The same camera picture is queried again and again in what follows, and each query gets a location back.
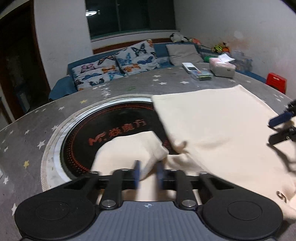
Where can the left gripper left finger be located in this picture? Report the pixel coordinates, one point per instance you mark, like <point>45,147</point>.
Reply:
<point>120,180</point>

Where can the left butterfly pillow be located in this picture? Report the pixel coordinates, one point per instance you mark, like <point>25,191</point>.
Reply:
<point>96,73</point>

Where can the white tissue box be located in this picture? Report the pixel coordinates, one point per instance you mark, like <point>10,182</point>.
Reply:
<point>221,66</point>

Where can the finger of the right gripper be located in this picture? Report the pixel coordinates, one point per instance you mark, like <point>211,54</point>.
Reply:
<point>283,135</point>
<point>282,118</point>

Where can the yellow orange toy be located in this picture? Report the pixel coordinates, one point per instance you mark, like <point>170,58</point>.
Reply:
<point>221,48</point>

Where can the butterfly pillow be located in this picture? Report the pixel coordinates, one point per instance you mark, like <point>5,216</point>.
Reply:
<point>138,58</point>
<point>96,73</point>

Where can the red plastic stool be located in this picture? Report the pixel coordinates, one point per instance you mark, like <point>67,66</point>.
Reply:
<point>277,82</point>

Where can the cream sweatshirt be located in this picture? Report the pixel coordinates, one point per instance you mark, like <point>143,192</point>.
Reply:
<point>221,131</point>

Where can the dark green window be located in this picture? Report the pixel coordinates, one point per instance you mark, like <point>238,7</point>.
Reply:
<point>118,17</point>

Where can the clear storage box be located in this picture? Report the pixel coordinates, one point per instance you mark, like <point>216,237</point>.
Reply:
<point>242,62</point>

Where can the black white plush toy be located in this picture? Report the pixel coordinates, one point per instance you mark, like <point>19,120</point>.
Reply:
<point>179,38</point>

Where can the grey star tablecloth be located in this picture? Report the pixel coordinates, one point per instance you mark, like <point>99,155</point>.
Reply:
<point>24,142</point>

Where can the grey cushion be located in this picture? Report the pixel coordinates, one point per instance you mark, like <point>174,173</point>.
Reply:
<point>182,53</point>

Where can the right butterfly pillow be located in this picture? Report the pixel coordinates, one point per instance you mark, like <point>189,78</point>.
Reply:
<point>138,58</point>

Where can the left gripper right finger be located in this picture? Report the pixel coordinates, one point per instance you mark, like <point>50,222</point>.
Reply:
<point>178,181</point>

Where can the blue corner sofa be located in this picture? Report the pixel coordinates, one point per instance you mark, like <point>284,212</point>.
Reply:
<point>65,86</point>

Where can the dark wooden door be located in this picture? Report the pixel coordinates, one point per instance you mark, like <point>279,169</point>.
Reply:
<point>23,79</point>

